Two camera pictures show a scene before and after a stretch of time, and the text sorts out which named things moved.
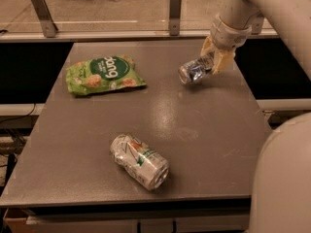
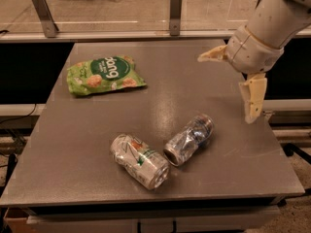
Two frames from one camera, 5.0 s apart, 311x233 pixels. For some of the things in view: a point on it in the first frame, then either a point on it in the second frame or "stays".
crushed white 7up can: (140, 161) stays
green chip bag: (103, 73) stays
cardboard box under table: (17, 219) stays
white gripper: (227, 33) -> (251, 53)
